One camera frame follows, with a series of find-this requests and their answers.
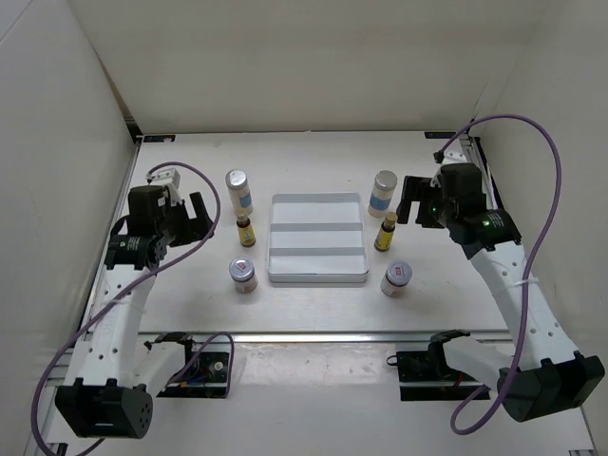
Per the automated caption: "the tall white shaker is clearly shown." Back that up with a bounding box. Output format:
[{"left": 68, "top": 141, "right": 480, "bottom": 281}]
[
  {"left": 225, "top": 169, "right": 254, "bottom": 215},
  {"left": 368, "top": 170, "right": 398, "bottom": 218}
]

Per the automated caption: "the small yellow bottle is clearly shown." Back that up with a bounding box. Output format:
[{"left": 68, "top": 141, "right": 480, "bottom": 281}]
[
  {"left": 237, "top": 212, "right": 257, "bottom": 247},
  {"left": 374, "top": 212, "right": 398, "bottom": 252}
]

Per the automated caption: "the red-lid jar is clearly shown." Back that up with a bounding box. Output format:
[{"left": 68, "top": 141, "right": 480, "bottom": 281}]
[
  {"left": 380, "top": 260, "right": 412, "bottom": 297},
  {"left": 228, "top": 257, "right": 257, "bottom": 294}
]

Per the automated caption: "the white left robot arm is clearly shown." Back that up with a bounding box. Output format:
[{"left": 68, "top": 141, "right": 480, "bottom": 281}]
[{"left": 55, "top": 184, "right": 213, "bottom": 439}]

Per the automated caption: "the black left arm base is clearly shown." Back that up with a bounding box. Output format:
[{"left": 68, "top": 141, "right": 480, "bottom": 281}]
[{"left": 153, "top": 332, "right": 236, "bottom": 399}]

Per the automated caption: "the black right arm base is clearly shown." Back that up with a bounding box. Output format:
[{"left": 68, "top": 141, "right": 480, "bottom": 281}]
[{"left": 386, "top": 351, "right": 480, "bottom": 402}]

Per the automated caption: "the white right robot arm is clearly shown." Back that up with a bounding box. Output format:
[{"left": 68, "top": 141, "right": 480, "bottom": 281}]
[{"left": 397, "top": 163, "right": 605, "bottom": 423}]

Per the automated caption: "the right blue corner label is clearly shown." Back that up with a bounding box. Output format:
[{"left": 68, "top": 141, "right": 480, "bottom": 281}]
[{"left": 424, "top": 131, "right": 456, "bottom": 140}]

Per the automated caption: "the blue corner label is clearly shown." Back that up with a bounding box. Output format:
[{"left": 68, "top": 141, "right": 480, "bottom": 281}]
[
  {"left": 142, "top": 135, "right": 176, "bottom": 143},
  {"left": 424, "top": 131, "right": 456, "bottom": 140}
]

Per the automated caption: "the left blue corner label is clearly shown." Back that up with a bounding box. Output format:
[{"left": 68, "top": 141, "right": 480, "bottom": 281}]
[{"left": 142, "top": 135, "right": 176, "bottom": 143}]

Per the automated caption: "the white divided tray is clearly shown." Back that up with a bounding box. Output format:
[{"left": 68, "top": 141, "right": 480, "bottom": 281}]
[{"left": 267, "top": 192, "right": 370, "bottom": 285}]

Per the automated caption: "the left aluminium rail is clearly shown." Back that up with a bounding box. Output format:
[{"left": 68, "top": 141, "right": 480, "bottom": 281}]
[{"left": 77, "top": 135, "right": 143, "bottom": 330}]

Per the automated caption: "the aluminium rail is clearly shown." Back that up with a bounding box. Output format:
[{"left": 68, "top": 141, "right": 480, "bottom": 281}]
[
  {"left": 80, "top": 328, "right": 519, "bottom": 345},
  {"left": 460, "top": 136, "right": 499, "bottom": 209},
  {"left": 77, "top": 135, "right": 143, "bottom": 330}
]

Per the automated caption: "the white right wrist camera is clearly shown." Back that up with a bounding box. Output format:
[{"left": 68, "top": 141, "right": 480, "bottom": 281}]
[{"left": 433, "top": 150, "right": 467, "bottom": 166}]

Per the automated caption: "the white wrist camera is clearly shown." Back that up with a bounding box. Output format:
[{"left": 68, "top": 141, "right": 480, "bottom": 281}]
[
  {"left": 433, "top": 150, "right": 467, "bottom": 166},
  {"left": 145, "top": 167, "right": 181, "bottom": 204}
]

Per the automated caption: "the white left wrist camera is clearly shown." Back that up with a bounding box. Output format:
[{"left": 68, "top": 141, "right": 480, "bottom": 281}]
[{"left": 145, "top": 167, "right": 181, "bottom": 204}]

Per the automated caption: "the right aluminium rail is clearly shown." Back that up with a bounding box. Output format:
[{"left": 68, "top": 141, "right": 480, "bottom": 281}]
[{"left": 460, "top": 136, "right": 499, "bottom": 209}]

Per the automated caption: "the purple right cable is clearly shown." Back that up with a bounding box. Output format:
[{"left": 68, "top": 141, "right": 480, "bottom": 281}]
[{"left": 441, "top": 113, "right": 563, "bottom": 436}]

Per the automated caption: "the front aluminium rail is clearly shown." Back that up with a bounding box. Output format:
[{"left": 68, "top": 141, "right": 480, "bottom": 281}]
[{"left": 80, "top": 328, "right": 519, "bottom": 345}]

